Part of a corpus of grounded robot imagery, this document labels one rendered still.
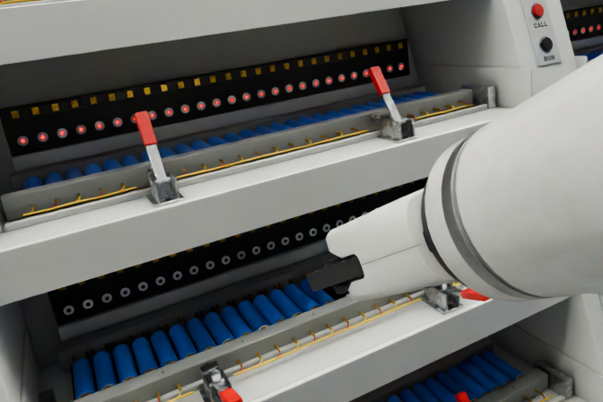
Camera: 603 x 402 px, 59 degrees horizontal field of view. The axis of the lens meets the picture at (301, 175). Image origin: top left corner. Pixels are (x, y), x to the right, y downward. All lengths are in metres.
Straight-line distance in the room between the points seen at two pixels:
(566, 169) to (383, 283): 0.14
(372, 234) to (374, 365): 0.30
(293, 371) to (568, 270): 0.38
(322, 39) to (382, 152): 0.28
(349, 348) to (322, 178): 0.18
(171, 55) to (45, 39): 0.24
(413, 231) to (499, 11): 0.50
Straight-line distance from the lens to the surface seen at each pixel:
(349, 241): 0.31
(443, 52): 0.81
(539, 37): 0.74
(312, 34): 0.79
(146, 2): 0.53
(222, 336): 0.59
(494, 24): 0.73
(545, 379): 0.81
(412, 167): 0.60
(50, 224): 0.52
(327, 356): 0.57
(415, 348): 0.60
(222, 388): 0.51
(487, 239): 0.23
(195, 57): 0.73
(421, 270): 0.27
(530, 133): 0.21
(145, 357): 0.59
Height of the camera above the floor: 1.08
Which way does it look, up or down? level
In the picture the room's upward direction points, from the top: 15 degrees counter-clockwise
